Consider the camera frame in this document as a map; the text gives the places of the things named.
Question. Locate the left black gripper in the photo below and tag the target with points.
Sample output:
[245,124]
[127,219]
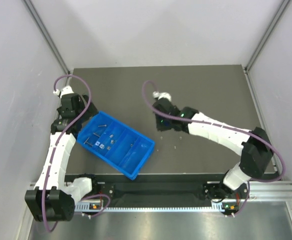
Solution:
[86,107]

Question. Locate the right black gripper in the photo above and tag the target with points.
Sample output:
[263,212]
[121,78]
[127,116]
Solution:
[164,124]

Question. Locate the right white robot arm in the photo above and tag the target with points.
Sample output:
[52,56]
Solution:
[250,145]

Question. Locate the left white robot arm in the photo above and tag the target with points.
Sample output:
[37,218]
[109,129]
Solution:
[51,199]

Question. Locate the blue compartment bin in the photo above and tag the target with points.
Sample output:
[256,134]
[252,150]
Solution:
[123,157]

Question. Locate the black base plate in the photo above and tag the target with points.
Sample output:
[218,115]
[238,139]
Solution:
[198,190]

